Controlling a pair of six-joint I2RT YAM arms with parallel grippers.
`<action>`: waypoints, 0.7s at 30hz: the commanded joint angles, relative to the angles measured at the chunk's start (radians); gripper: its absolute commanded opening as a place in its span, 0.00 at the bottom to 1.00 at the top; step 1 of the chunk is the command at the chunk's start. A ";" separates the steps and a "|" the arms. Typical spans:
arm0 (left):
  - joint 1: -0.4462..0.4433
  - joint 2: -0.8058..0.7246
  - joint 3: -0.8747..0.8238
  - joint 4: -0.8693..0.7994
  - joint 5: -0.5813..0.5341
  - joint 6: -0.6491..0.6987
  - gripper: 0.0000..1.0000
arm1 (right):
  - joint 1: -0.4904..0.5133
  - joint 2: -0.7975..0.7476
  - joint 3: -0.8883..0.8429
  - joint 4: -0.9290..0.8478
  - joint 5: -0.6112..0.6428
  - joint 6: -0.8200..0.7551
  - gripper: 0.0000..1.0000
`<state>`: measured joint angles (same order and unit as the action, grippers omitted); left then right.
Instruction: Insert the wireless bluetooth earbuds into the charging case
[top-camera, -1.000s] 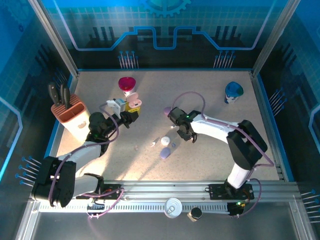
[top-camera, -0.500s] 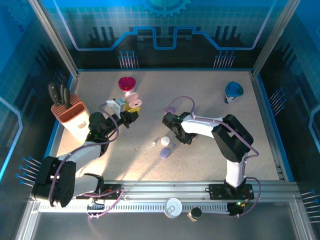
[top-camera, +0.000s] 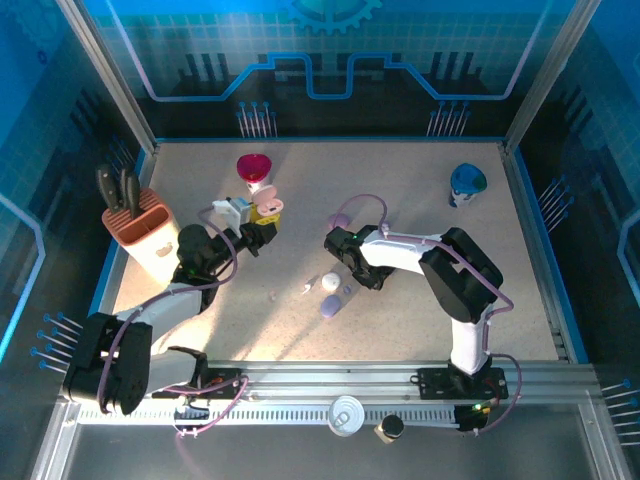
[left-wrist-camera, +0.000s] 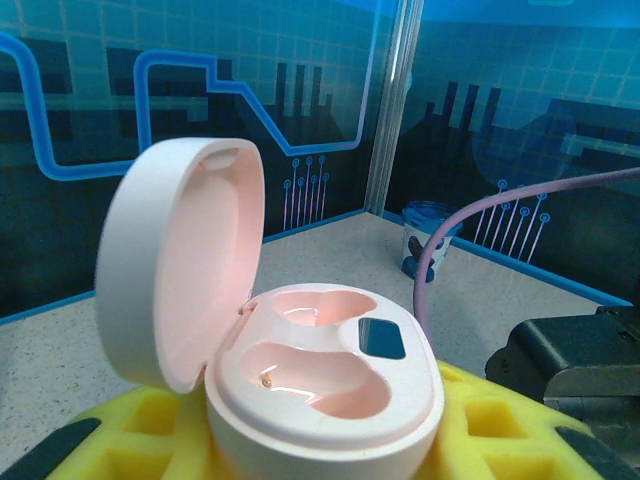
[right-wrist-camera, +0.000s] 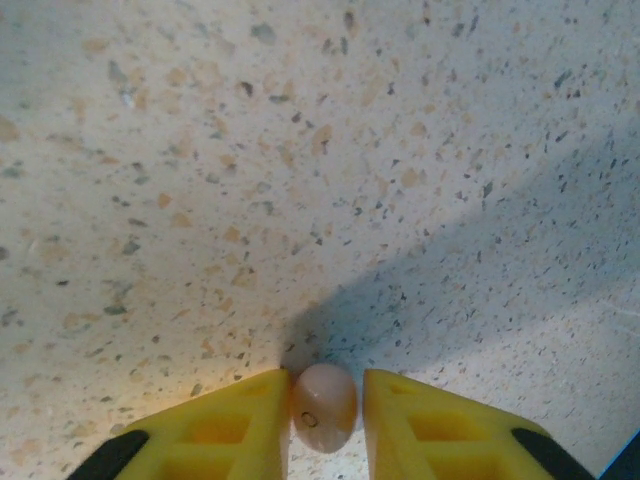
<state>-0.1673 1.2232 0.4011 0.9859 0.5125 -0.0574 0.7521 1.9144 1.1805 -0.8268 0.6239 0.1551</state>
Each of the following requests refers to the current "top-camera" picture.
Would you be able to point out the pink earbud charging case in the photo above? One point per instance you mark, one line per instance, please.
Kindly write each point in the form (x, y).
(264, 195)

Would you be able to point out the purple earbud charging case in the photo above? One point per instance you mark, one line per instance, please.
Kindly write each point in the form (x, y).
(340, 219)

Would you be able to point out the white earbud charging case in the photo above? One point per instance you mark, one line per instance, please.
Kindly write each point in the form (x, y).
(331, 281)

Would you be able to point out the lavender earbud charging case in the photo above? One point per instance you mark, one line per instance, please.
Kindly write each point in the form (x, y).
(330, 305)

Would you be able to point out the white earbud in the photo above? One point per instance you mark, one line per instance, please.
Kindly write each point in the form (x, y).
(308, 287)

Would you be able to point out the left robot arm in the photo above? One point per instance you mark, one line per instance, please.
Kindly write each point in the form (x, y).
(165, 307)

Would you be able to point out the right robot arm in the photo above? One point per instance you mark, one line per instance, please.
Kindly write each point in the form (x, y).
(400, 250)

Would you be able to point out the cup with magenta lid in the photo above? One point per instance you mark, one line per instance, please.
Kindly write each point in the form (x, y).
(254, 167)

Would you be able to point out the terracotta and cream knife block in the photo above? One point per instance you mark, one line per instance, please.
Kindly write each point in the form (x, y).
(145, 235)

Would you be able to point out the cup with blue lid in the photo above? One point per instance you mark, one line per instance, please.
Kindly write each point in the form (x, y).
(467, 175)

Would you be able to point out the silver tin can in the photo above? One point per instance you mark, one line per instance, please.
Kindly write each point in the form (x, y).
(346, 417)

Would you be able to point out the small black-lidded jar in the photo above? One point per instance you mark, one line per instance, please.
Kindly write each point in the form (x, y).
(390, 427)

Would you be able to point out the aluminium mounting rail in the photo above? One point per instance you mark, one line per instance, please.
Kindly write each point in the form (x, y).
(325, 380)

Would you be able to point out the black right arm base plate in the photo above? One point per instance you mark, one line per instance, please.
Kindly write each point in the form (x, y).
(435, 385)

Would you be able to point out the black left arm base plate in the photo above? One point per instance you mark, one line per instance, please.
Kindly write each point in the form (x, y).
(225, 387)

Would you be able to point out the aluminium table side rail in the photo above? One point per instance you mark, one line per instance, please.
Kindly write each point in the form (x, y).
(531, 225)

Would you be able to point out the aluminium frame post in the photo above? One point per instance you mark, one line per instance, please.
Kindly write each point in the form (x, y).
(110, 75)
(548, 75)

